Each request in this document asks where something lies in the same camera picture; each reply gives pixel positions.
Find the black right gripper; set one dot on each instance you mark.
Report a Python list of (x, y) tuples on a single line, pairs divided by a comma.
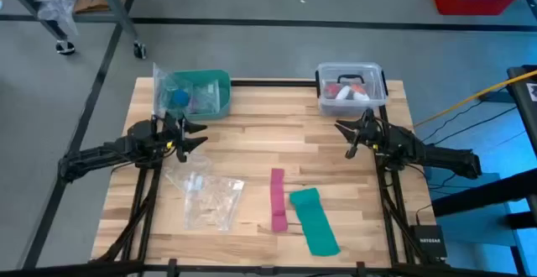
[(369, 132)]

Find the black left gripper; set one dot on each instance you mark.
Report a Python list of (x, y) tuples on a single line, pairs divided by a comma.
[(168, 136)]

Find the clear plastic zip bag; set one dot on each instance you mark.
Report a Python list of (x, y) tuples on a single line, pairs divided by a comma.
[(178, 174), (212, 205)]

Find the green elastic bandage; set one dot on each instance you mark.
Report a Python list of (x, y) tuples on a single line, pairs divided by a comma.
[(314, 222)]

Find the magenta elastic bandage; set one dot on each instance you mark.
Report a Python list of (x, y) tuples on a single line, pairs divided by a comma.
[(278, 201)]

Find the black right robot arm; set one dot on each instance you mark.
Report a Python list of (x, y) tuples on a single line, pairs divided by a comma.
[(440, 157)]

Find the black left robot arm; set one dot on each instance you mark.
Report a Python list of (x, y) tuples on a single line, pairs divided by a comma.
[(96, 155)]

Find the white bandage roll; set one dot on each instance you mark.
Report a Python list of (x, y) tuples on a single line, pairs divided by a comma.
[(350, 94)]

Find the blue bandage roll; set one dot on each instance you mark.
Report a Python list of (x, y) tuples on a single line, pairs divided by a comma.
[(180, 97)]

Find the red bandage roll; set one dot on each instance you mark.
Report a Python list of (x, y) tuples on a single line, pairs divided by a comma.
[(332, 91)]

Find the clear lidded storage box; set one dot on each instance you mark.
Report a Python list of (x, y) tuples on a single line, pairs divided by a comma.
[(351, 105)]

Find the clear bag with rolls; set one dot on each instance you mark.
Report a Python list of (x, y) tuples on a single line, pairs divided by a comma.
[(201, 98)]

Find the green plastic bin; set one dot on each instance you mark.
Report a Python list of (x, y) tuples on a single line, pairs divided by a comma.
[(224, 96)]

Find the black caster wheel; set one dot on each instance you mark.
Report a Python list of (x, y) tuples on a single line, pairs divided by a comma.
[(65, 47), (139, 50)]

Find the black metal crossbeam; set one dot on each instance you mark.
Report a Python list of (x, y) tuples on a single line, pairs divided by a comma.
[(482, 193)]

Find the crumpled clear plastic wrap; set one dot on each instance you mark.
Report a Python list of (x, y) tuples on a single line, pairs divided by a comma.
[(56, 2)]

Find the black aluminium rail frame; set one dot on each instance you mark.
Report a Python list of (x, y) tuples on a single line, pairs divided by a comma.
[(272, 83)]

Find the black Netgear network switch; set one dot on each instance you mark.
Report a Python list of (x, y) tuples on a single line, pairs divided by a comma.
[(430, 241)]

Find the grey metal cart frame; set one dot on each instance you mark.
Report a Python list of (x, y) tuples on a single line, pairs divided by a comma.
[(115, 4)]

